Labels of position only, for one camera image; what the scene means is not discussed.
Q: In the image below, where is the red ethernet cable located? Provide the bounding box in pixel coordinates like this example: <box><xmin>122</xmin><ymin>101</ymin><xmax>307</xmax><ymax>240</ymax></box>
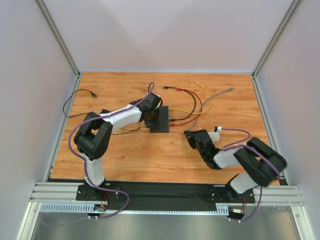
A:
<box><xmin>169</xmin><ymin>87</ymin><xmax>204</xmax><ymax>128</ymax></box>

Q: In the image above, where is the grey ethernet cable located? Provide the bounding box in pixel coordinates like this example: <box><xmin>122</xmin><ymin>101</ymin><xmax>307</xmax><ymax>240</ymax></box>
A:
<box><xmin>184</xmin><ymin>87</ymin><xmax>235</xmax><ymax>134</ymax></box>

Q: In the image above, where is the black network switch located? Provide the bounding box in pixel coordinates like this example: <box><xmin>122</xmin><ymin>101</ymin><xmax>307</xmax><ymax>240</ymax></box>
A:
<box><xmin>149</xmin><ymin>106</ymin><xmax>170</xmax><ymax>133</ymax></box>

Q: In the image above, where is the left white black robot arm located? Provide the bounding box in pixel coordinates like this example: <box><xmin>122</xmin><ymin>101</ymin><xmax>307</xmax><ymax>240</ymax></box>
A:
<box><xmin>71</xmin><ymin>92</ymin><xmax>163</xmax><ymax>190</ymax></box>

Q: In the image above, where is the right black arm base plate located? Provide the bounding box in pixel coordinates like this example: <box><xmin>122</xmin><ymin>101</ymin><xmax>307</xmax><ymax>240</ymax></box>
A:
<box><xmin>208</xmin><ymin>184</ymin><xmax>256</xmax><ymax>204</ymax></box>

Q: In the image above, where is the aluminium front frame rail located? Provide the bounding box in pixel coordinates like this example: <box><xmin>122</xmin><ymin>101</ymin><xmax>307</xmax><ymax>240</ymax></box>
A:
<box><xmin>29</xmin><ymin>182</ymin><xmax>304</xmax><ymax>207</ymax></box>

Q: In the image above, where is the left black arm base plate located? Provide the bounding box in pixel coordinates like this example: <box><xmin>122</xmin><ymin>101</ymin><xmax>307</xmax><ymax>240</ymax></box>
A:
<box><xmin>75</xmin><ymin>183</ymin><xmax>121</xmax><ymax>202</ymax></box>

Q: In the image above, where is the slotted grey cable duct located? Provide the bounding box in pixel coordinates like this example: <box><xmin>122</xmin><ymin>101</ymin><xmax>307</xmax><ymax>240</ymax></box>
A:
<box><xmin>39</xmin><ymin>202</ymin><xmax>229</xmax><ymax>216</ymax></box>

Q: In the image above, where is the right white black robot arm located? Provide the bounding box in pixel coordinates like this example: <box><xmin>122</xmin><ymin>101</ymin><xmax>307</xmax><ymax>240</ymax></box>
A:
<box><xmin>183</xmin><ymin>126</ymin><xmax>288</xmax><ymax>200</ymax></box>

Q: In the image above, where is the yellow ethernet cable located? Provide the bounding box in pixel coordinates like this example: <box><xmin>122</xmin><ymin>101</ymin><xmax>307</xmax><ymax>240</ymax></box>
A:
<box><xmin>169</xmin><ymin>80</ymin><xmax>213</xmax><ymax>116</ymax></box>

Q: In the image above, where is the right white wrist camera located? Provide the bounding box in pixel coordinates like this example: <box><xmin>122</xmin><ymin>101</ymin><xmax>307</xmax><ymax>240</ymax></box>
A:
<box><xmin>208</xmin><ymin>126</ymin><xmax>223</xmax><ymax>142</ymax></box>

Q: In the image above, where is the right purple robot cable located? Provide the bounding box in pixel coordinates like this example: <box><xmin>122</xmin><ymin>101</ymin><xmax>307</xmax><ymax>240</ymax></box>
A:
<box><xmin>220</xmin><ymin>126</ymin><xmax>281</xmax><ymax>224</ymax></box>

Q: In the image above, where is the black ethernet cable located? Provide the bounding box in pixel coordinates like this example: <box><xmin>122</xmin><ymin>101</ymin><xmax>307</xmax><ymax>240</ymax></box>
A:
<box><xmin>161</xmin><ymin>85</ymin><xmax>197</xmax><ymax>123</ymax></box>

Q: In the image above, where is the black cloth strip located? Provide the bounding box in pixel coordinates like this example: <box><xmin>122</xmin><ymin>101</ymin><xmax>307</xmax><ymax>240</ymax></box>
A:
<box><xmin>47</xmin><ymin>177</ymin><xmax>288</xmax><ymax>211</ymax></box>

